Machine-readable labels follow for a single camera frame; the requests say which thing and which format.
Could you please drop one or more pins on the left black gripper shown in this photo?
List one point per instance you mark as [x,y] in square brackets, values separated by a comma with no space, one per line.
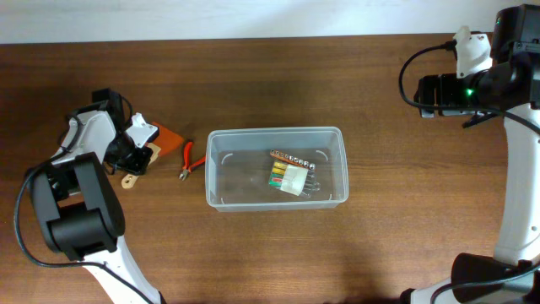
[137,166]

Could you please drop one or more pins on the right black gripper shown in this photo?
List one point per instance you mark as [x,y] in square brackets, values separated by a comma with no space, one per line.
[443,84]

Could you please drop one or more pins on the orange scraper wooden handle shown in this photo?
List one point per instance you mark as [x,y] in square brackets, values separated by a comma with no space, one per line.
[166,142]

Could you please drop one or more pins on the red handled pliers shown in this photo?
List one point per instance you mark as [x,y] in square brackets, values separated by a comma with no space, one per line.
[188,164]

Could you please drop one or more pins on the clear plastic container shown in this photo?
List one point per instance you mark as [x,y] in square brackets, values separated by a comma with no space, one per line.
[263,169]

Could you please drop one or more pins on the orange socket bit rail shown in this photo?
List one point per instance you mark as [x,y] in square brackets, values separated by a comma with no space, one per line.
[292,160]

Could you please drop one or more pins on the clear case coloured bits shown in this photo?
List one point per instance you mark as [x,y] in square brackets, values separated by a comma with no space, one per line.
[294,180]

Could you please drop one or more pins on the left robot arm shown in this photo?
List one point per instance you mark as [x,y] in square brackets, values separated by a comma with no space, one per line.
[76,207]

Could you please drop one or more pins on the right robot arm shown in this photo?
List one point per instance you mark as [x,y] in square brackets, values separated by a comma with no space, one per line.
[495,77]

